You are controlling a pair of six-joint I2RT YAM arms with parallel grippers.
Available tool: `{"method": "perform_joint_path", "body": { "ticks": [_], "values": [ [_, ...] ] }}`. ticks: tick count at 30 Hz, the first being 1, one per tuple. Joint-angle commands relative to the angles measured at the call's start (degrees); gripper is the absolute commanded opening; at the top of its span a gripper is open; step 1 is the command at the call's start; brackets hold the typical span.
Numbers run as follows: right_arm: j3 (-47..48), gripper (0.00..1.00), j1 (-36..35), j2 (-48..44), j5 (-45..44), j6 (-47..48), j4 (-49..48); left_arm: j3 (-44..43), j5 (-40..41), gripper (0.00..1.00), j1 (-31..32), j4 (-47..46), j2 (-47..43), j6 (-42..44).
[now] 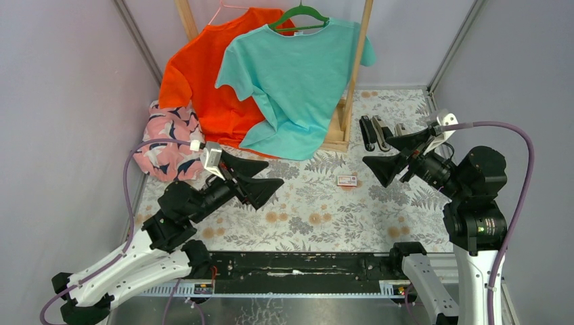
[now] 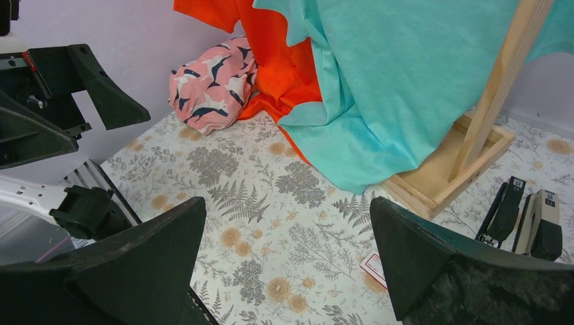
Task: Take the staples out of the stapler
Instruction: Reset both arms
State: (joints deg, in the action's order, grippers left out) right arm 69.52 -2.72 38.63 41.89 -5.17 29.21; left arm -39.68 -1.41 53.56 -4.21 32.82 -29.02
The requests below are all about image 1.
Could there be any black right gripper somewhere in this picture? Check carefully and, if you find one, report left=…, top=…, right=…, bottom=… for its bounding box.
left=362, top=125, right=467, bottom=198

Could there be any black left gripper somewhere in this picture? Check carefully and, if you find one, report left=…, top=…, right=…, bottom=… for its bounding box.
left=190, top=150, right=286, bottom=225

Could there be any beige and black stapler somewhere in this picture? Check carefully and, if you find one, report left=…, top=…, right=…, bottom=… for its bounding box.
left=371, top=115, right=394, bottom=152

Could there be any red staple box sleeve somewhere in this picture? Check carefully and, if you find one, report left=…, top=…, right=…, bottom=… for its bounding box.
left=336, top=175, right=358, bottom=187

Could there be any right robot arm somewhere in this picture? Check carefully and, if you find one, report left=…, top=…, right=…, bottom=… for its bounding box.
left=363, top=125, right=510, bottom=324

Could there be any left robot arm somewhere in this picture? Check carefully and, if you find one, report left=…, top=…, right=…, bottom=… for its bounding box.
left=51, top=143, right=284, bottom=324

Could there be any wooden rack base tray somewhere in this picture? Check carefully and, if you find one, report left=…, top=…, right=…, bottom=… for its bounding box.
left=319, top=98, right=352, bottom=152

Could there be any orange t-shirt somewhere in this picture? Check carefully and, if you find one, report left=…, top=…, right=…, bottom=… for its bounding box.
left=158, top=7, right=284, bottom=148

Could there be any pink bird-pattern cloth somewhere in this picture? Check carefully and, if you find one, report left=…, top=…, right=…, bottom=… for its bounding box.
left=133, top=100, right=204, bottom=182

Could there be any teal t-shirt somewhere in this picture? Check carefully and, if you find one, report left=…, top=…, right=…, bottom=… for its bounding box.
left=215, top=18, right=361, bottom=160

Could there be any green clothes hanger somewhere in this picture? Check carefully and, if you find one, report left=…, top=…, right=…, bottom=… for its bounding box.
left=268, top=1, right=330, bottom=33

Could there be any pink clothes hanger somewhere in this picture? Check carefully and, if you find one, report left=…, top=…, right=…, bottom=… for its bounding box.
left=208, top=0, right=249, bottom=25

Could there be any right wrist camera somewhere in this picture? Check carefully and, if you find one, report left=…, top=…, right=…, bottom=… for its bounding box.
left=424, top=109, right=458, bottom=154

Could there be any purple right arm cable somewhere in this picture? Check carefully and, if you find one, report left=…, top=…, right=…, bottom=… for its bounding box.
left=441, top=121, right=536, bottom=325

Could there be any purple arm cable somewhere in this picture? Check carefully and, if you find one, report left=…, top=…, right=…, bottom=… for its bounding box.
left=441, top=121, right=536, bottom=325
left=39, top=137, right=200, bottom=325

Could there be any wooden rack right post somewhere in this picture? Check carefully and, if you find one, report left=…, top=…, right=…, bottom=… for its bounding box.
left=340, top=0, right=374, bottom=132

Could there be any wooden rack post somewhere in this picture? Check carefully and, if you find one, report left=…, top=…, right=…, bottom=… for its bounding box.
left=340, top=0, right=374, bottom=132
left=174, top=0, right=199, bottom=41

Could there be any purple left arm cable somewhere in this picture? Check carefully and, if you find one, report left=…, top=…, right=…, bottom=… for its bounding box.
left=39, top=137, right=200, bottom=325

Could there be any wooden rack left post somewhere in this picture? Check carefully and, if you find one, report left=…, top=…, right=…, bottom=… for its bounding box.
left=174, top=0, right=199, bottom=41

